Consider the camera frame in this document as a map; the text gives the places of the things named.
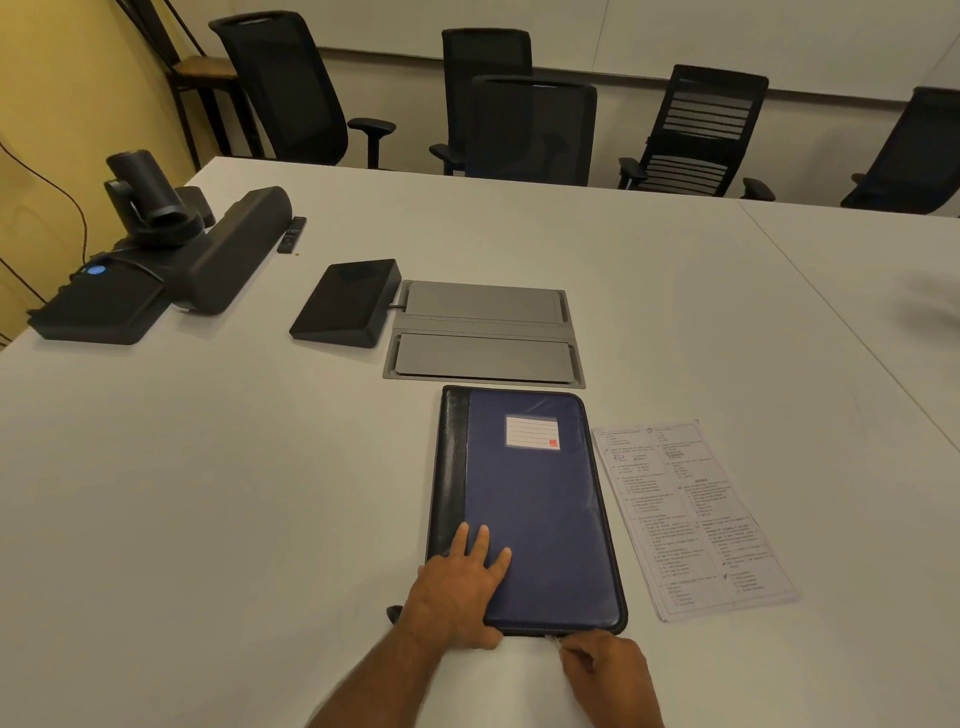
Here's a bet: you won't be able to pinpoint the black wall cable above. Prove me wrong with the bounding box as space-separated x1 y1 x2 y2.
0 138 93 303

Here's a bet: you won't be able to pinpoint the blue zip document folder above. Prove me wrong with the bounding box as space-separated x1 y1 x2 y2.
386 385 630 646

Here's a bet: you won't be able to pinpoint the person's left forearm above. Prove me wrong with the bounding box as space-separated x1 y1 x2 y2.
306 621 451 728

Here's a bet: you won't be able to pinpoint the person's left hand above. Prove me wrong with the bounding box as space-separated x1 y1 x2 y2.
399 522 513 652

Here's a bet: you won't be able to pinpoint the wooden seat black stool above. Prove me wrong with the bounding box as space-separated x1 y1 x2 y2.
118 0 265 175

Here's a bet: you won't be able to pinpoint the black box with blue button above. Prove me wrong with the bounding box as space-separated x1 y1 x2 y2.
27 253 171 347

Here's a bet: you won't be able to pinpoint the black touch panel controller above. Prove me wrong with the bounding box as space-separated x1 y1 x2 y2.
288 258 403 351

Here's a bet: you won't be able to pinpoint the black video sound bar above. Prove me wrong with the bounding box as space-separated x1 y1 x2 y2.
159 186 294 317

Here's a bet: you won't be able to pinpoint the black slatted office chair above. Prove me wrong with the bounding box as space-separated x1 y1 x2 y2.
617 63 777 203

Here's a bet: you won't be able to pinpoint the printed paper sheets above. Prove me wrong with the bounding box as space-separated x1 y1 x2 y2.
591 420 802 624

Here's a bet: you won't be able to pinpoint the grey table cable box lid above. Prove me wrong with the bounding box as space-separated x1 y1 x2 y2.
382 279 588 390

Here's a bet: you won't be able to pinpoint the black mesh office chair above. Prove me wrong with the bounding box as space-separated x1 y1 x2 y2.
207 10 398 171
839 85 960 219
429 27 534 178
464 73 600 189

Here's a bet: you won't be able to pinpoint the black conference camera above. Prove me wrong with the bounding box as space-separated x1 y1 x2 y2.
104 149 206 249

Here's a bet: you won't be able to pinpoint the small black device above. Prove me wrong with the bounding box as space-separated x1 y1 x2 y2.
177 187 218 228

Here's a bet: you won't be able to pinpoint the person's right hand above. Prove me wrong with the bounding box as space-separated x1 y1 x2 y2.
558 628 667 728

